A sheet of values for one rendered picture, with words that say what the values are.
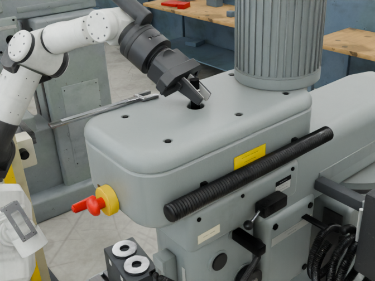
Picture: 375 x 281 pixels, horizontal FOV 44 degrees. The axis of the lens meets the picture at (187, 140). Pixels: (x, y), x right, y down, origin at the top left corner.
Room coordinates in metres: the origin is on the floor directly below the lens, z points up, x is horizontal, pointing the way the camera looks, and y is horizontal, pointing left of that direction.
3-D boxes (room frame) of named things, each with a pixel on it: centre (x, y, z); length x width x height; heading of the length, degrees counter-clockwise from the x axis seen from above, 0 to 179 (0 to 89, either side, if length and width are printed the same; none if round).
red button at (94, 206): (0.73, 0.18, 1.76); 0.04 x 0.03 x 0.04; 37
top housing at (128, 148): (0.90, -0.03, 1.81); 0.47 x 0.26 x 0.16; 127
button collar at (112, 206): (0.75, 0.16, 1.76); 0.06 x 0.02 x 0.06; 37
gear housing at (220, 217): (0.91, -0.05, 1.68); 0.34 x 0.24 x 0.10; 127
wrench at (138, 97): (0.89, 0.17, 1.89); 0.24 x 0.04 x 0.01; 126
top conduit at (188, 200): (0.79, -0.14, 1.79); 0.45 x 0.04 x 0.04; 127
